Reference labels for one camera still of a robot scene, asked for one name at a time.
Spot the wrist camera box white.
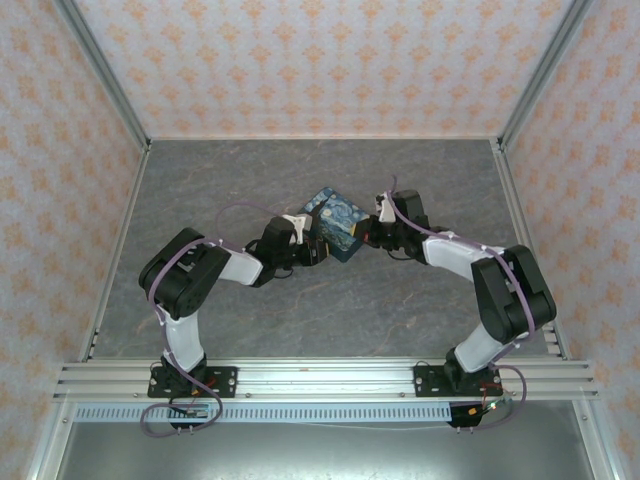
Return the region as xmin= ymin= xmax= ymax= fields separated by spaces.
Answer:
xmin=282 ymin=213 xmax=315 ymax=246
xmin=374 ymin=191 xmax=400 ymax=224

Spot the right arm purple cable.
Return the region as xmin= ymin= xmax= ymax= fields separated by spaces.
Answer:
xmin=388 ymin=174 xmax=539 ymax=431

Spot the aluminium table edge rail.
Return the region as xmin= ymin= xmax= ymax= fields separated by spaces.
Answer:
xmin=79 ymin=143 xmax=152 ymax=364
xmin=491 ymin=141 xmax=571 ymax=360

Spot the starry night tin box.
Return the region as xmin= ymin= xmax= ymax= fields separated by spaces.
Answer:
xmin=298 ymin=186 xmax=372 ymax=264

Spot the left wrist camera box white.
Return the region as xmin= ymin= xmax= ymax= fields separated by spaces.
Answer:
xmin=282 ymin=213 xmax=315 ymax=246

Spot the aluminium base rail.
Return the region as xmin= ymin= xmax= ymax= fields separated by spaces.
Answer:
xmin=52 ymin=357 xmax=601 ymax=401

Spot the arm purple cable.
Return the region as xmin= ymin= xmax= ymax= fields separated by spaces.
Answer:
xmin=141 ymin=201 xmax=301 ymax=437
xmin=388 ymin=174 xmax=539 ymax=431

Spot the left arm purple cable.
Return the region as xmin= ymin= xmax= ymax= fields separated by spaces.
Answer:
xmin=141 ymin=201 xmax=301 ymax=437

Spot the grey metal sheet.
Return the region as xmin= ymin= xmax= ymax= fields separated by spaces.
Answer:
xmin=29 ymin=422 xmax=616 ymax=480

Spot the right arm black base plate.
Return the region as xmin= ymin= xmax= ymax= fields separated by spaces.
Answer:
xmin=413 ymin=364 xmax=501 ymax=400

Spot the aluminium frame post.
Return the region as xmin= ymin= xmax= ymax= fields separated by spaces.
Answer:
xmin=52 ymin=0 xmax=154 ymax=151
xmin=497 ymin=0 xmax=594 ymax=151

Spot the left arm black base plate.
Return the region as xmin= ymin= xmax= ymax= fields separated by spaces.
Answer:
xmin=147 ymin=366 xmax=239 ymax=399

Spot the slotted grey cable duct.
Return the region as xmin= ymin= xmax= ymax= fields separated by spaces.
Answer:
xmin=74 ymin=403 xmax=454 ymax=424

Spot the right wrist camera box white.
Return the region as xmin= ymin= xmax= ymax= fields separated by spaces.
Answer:
xmin=374 ymin=191 xmax=400 ymax=224

